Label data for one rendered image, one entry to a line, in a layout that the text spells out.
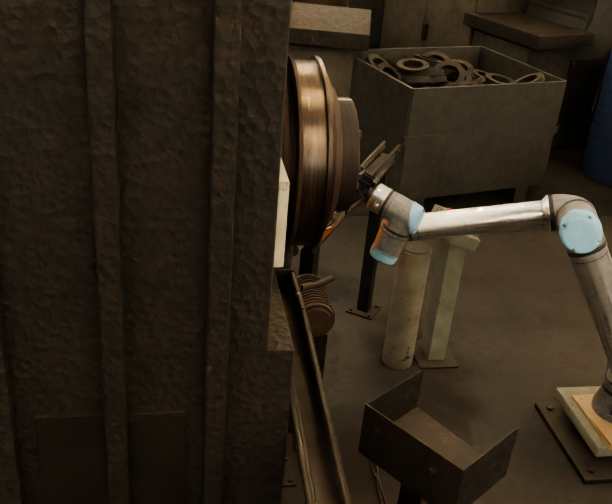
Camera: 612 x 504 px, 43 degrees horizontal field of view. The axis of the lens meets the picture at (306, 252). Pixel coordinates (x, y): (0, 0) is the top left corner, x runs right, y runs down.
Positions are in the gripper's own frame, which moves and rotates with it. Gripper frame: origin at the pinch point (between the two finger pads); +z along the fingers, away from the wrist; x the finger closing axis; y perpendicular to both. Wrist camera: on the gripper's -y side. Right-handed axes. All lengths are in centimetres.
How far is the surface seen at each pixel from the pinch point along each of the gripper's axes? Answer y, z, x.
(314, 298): -29.0, -20.5, 20.2
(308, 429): -13, -45, 85
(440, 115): -30, -1, -175
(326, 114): 46, -15, 61
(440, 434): -7, -71, 69
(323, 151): 40, -19, 65
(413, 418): -9, -64, 68
